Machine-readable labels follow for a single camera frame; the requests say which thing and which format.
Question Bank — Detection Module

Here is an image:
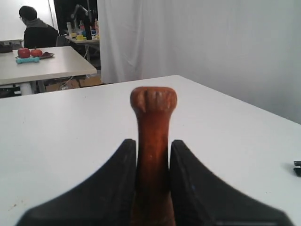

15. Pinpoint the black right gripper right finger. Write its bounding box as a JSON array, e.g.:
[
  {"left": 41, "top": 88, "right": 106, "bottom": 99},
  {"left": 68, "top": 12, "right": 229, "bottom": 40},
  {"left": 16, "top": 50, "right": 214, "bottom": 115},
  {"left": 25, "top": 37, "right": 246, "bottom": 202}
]
[{"left": 170, "top": 140, "right": 293, "bottom": 226}]

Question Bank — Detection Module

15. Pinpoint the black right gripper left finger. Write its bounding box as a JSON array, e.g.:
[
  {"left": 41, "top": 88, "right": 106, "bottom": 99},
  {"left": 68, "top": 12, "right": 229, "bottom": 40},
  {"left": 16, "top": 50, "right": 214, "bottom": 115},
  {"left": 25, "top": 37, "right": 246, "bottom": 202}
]
[{"left": 17, "top": 139, "right": 136, "bottom": 226}]

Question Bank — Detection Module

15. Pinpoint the dark wooden pestle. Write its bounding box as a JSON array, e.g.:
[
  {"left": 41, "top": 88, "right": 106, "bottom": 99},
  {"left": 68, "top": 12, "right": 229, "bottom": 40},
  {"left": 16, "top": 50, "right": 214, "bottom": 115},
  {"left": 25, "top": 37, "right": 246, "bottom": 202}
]
[{"left": 130, "top": 87, "right": 177, "bottom": 226}]

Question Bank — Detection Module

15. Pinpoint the white background table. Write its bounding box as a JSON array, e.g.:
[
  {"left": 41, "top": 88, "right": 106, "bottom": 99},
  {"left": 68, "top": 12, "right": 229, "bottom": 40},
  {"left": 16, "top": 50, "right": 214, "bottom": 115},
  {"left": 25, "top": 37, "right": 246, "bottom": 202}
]
[{"left": 0, "top": 46, "right": 97, "bottom": 95}]

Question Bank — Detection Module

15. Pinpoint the cluttered background desk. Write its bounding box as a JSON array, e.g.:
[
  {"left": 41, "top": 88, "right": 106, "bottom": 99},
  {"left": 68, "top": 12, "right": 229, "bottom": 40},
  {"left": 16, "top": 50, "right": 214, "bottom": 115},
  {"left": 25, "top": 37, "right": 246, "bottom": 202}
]
[{"left": 65, "top": 19, "right": 100, "bottom": 62}]

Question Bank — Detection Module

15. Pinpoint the grey plate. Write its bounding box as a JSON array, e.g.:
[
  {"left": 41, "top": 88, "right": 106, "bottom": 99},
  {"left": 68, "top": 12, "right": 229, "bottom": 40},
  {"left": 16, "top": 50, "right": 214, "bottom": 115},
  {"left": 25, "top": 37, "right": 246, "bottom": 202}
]
[{"left": 15, "top": 52, "right": 54, "bottom": 59}]

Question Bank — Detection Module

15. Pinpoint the teal toy bone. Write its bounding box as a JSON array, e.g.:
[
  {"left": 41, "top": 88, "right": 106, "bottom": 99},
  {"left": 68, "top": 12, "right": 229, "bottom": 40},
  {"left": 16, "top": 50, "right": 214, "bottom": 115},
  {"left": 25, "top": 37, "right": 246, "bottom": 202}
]
[{"left": 16, "top": 57, "right": 40, "bottom": 64}]

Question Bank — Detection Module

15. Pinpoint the white curtain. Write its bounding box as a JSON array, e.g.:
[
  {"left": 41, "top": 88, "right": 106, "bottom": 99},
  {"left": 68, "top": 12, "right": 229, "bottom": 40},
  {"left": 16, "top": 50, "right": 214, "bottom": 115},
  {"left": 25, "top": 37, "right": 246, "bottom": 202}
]
[{"left": 97, "top": 0, "right": 301, "bottom": 123}]

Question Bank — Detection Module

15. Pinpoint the red tomato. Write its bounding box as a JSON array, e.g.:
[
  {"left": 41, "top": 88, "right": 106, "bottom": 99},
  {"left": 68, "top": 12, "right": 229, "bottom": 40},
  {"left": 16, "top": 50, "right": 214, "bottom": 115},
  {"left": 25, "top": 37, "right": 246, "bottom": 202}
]
[{"left": 31, "top": 48, "right": 43, "bottom": 57}]

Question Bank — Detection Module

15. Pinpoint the red apple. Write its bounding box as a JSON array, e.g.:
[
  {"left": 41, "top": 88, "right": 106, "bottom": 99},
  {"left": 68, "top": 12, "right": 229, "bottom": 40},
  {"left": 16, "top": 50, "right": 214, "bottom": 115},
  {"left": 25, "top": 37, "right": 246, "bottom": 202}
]
[{"left": 17, "top": 48, "right": 31, "bottom": 58}]

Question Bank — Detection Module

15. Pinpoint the seated person dark hoodie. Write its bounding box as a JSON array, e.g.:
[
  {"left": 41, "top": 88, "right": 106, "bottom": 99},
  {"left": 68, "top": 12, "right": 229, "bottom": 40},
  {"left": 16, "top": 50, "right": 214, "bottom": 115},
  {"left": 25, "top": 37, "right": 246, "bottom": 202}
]
[{"left": 19, "top": 6, "right": 59, "bottom": 48}]

